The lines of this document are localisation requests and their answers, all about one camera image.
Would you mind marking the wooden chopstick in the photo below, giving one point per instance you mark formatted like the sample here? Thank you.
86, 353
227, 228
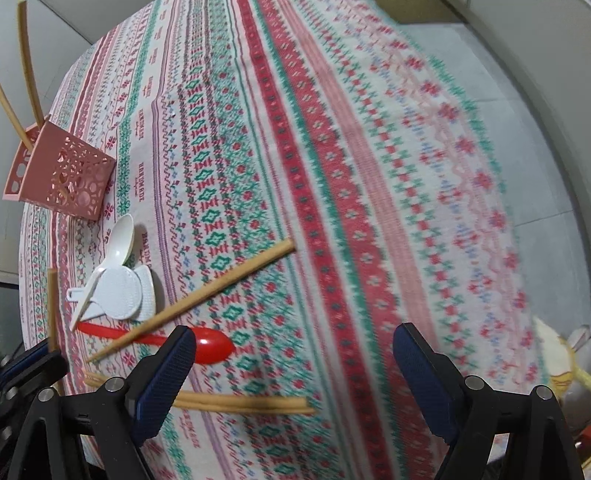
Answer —
53, 304
231, 277
27, 60
240, 407
11, 115
240, 398

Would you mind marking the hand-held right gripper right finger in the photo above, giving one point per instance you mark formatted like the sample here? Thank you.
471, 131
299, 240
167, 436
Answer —
425, 383

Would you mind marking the white textured rice paddle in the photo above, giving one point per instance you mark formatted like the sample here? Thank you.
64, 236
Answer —
148, 295
117, 290

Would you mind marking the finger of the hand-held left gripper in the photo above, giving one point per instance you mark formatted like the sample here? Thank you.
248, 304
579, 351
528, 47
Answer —
27, 364

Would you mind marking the red plastic spoon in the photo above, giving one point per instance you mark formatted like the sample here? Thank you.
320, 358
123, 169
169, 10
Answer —
212, 348

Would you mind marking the white plastic spoon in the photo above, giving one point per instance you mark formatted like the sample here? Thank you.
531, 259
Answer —
122, 240

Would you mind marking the pink perforated plastic basket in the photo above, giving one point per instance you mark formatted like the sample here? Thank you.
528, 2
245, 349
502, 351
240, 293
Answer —
69, 175

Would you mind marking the white and yellow object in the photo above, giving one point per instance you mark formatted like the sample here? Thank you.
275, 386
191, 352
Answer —
563, 364

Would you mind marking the red green patterned tablecloth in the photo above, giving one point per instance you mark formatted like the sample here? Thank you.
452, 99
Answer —
323, 184

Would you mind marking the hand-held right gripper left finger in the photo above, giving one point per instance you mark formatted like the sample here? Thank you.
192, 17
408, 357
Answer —
161, 387

